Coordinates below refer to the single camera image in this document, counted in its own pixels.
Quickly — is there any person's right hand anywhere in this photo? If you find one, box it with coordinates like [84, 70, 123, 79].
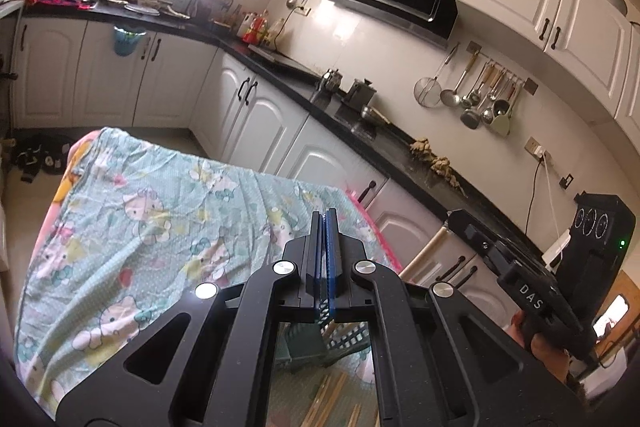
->
[506, 311, 570, 384]

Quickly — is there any dark green utensil basket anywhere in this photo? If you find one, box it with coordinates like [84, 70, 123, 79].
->
[274, 322, 370, 372]

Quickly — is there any brown rag on counter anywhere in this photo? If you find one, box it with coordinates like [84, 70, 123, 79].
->
[409, 138, 466, 196]

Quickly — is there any bamboo chopstick bottom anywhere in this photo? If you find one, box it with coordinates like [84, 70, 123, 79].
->
[300, 371, 347, 427]

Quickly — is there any black pot on counter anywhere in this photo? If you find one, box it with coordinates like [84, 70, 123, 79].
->
[342, 79, 376, 113]

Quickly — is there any steel kettle on counter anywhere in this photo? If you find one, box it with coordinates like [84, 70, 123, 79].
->
[318, 69, 343, 94]

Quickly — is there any Hello Kitty teal tablecloth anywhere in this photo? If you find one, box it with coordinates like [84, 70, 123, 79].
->
[14, 128, 388, 415]

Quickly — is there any red bottle on counter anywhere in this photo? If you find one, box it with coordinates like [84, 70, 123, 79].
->
[242, 12, 268, 46]

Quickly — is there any blue hanging bin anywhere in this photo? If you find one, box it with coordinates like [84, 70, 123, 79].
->
[113, 25, 146, 57]

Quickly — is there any white upper cabinet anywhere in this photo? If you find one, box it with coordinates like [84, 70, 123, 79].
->
[457, 0, 639, 143]

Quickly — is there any wire strainer on wall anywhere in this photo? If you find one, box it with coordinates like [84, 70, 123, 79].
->
[413, 43, 460, 108]

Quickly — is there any steel ladle on wall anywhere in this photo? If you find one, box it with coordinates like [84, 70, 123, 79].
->
[440, 50, 480, 107]

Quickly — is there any green spatula on wall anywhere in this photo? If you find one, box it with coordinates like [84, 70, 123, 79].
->
[491, 81, 523, 138]

